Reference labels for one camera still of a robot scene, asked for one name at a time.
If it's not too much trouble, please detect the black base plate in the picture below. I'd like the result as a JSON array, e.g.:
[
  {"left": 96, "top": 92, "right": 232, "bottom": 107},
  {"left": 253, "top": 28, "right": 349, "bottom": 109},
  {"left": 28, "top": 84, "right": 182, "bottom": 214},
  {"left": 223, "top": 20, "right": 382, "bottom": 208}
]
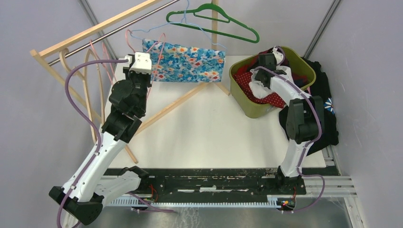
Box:
[{"left": 94, "top": 167, "right": 307, "bottom": 204}]

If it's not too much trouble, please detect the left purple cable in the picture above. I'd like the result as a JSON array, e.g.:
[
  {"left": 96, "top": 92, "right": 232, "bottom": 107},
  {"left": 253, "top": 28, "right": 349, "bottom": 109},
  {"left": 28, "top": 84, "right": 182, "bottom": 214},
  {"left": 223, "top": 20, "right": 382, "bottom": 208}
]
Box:
[{"left": 56, "top": 58, "right": 132, "bottom": 228}]

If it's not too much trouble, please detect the white garment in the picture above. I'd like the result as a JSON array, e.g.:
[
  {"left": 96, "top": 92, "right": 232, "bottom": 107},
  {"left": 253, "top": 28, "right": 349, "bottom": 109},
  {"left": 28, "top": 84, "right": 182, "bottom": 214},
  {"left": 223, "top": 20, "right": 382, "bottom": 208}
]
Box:
[{"left": 249, "top": 57, "right": 297, "bottom": 100}]

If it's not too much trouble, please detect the green plastic basket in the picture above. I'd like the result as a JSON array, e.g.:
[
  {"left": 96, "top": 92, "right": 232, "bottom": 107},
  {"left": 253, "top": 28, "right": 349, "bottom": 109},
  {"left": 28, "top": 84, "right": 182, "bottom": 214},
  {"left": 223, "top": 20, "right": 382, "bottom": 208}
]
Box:
[{"left": 229, "top": 57, "right": 316, "bottom": 118}]

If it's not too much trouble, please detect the wooden clothes rack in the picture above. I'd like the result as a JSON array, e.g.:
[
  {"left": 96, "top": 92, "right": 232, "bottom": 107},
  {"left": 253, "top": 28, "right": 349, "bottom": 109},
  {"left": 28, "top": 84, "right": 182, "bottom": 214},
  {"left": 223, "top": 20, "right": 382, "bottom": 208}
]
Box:
[{"left": 30, "top": 0, "right": 231, "bottom": 164}]

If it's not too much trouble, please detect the blue wire hanger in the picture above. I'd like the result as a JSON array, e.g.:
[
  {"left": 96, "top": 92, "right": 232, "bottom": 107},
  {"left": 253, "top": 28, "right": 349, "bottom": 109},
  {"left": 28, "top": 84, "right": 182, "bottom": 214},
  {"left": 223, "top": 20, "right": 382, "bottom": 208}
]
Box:
[{"left": 129, "top": 0, "right": 228, "bottom": 53}]

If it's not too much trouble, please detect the black garment with flower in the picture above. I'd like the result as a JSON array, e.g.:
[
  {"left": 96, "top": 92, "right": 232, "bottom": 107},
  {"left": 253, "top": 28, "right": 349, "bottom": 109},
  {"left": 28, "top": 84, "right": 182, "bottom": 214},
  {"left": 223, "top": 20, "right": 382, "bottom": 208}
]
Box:
[{"left": 278, "top": 57, "right": 339, "bottom": 156}]

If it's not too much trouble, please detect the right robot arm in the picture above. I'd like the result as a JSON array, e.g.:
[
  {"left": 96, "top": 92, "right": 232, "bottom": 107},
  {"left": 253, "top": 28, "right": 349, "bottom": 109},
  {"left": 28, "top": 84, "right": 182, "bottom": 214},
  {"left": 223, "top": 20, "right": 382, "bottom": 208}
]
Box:
[{"left": 254, "top": 53, "right": 324, "bottom": 194}]

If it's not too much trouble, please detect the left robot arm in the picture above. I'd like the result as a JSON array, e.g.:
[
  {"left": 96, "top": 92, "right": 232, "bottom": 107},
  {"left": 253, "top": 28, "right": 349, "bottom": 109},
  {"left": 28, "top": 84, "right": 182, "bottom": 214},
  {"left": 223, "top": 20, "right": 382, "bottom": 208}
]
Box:
[{"left": 49, "top": 67, "right": 152, "bottom": 228}]

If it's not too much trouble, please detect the red plaid shirt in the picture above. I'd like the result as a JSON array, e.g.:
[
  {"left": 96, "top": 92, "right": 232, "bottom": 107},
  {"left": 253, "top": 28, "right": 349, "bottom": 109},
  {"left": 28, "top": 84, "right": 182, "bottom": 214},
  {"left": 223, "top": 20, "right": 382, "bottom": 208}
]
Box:
[{"left": 230, "top": 46, "right": 315, "bottom": 92}]

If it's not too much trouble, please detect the blue floral garment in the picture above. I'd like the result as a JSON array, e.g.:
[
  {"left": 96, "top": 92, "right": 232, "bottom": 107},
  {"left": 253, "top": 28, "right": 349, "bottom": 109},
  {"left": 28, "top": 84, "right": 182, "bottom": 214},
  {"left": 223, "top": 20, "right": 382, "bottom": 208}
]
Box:
[{"left": 142, "top": 39, "right": 226, "bottom": 83}]

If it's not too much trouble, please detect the green hanger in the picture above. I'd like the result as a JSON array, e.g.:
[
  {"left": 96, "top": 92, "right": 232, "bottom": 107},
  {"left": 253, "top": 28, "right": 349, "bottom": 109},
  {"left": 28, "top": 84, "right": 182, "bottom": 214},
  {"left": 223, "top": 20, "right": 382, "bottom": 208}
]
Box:
[{"left": 165, "top": 3, "right": 260, "bottom": 44}]

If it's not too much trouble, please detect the wooden hanger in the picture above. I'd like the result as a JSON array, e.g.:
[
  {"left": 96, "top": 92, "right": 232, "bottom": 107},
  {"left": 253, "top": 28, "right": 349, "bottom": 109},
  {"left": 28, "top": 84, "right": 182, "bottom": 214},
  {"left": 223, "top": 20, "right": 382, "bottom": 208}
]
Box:
[{"left": 58, "top": 47, "right": 106, "bottom": 144}]

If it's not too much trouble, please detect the red polka dot garment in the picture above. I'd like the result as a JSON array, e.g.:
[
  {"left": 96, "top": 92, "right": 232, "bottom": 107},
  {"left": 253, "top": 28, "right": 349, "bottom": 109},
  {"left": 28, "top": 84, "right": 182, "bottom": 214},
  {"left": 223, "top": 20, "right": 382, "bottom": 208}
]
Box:
[{"left": 232, "top": 71, "right": 286, "bottom": 109}]

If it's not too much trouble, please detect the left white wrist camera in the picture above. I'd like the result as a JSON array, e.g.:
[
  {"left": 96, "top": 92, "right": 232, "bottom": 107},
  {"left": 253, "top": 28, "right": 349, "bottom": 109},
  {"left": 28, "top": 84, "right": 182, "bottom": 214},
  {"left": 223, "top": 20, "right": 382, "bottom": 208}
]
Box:
[{"left": 125, "top": 52, "right": 152, "bottom": 75}]

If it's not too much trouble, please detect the pink hanger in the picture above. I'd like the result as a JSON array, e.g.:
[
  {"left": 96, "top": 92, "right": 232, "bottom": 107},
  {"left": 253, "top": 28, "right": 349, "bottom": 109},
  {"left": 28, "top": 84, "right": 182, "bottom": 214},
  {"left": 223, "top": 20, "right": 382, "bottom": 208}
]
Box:
[
  {"left": 89, "top": 39, "right": 119, "bottom": 87},
  {"left": 125, "top": 29, "right": 166, "bottom": 99}
]

